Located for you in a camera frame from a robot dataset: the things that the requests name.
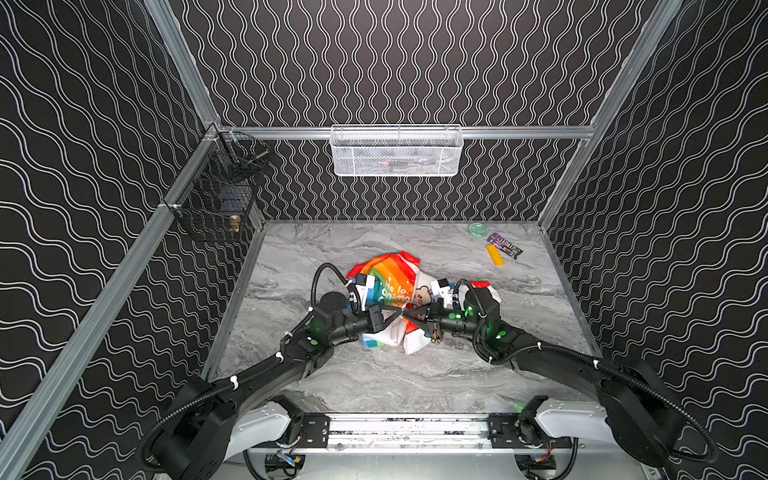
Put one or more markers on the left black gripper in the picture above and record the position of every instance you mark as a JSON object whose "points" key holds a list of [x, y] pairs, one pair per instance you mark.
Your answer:
{"points": [[377, 320]]}

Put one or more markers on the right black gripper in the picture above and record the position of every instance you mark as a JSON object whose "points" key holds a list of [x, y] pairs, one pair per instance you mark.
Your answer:
{"points": [[437, 323]]}

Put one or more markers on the rainbow cartoon kids jacket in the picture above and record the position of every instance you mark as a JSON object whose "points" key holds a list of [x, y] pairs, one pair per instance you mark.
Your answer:
{"points": [[403, 284]]}

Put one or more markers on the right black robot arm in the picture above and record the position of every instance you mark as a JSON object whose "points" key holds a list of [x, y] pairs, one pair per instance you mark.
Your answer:
{"points": [[643, 416]]}

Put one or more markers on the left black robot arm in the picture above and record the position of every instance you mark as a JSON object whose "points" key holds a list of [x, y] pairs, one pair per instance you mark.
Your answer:
{"points": [[190, 440]]}

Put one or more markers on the yellow rectangular block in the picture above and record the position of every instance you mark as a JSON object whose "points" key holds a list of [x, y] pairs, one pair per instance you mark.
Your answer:
{"points": [[495, 255]]}

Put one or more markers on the green round plastic lid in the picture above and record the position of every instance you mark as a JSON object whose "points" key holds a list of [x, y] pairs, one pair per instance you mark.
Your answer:
{"points": [[479, 230]]}

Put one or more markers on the purple M&M's candy packet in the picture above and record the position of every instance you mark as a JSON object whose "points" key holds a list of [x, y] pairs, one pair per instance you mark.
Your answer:
{"points": [[505, 245]]}

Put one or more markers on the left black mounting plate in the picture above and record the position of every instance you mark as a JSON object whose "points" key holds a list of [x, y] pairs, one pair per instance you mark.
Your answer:
{"points": [[307, 430]]}

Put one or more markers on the black mounting plate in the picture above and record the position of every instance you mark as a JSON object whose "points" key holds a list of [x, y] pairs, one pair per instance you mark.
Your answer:
{"points": [[307, 430], [508, 431]]}

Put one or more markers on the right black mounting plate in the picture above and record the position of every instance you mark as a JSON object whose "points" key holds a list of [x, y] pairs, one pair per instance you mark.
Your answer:
{"points": [[508, 431]]}

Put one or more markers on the brass knob in basket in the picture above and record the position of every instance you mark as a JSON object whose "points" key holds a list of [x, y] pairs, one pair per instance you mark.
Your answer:
{"points": [[235, 224]]}

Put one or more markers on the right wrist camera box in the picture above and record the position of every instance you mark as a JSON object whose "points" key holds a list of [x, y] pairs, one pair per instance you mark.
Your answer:
{"points": [[442, 292]]}

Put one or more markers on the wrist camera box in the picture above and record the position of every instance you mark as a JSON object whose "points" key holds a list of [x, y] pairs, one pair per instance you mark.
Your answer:
{"points": [[366, 286], [442, 292]]}

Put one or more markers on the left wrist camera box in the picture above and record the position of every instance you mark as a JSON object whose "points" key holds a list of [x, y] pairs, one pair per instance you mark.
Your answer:
{"points": [[366, 286]]}

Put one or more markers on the white wire mesh basket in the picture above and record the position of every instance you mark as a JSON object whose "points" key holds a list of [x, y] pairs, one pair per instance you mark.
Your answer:
{"points": [[392, 150]]}

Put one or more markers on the black wire wall basket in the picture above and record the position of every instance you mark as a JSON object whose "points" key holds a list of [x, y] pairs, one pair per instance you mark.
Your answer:
{"points": [[225, 184]]}

